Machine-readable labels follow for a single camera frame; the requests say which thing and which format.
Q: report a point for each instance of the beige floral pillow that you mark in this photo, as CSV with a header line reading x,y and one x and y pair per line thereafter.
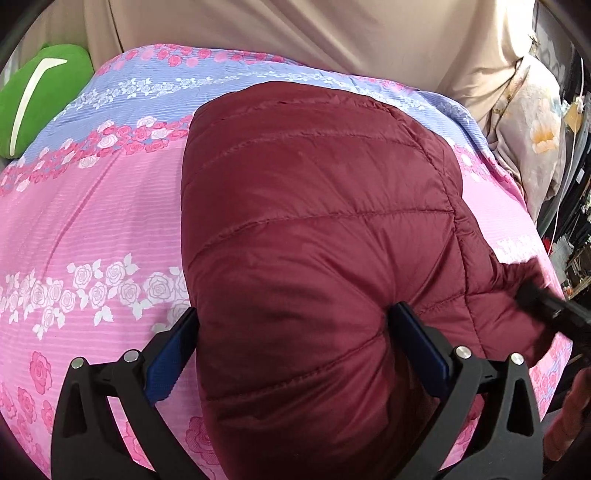
x,y
531,138

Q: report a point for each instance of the green pillow with white stripe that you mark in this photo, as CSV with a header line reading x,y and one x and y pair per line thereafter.
x,y
55,83

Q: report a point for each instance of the person's right forearm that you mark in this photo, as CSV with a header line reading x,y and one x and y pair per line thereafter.
x,y
572,415

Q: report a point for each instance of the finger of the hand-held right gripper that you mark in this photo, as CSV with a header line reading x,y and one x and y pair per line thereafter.
x,y
549,307

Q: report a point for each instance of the cluttered shelf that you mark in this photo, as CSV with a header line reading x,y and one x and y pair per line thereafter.
x,y
575,161

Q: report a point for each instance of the pink and blue floral blanket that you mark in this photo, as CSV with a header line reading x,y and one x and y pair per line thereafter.
x,y
106,221

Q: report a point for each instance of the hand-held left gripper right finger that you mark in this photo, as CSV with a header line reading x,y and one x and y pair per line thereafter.
x,y
427,350

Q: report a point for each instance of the beige curtain sheet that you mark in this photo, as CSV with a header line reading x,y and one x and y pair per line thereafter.
x,y
323,32

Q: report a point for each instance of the maroon quilted puffer jacket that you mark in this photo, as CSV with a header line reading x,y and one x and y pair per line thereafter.
x,y
323,254

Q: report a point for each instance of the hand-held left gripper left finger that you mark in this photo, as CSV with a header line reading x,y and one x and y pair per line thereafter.
x,y
170,357

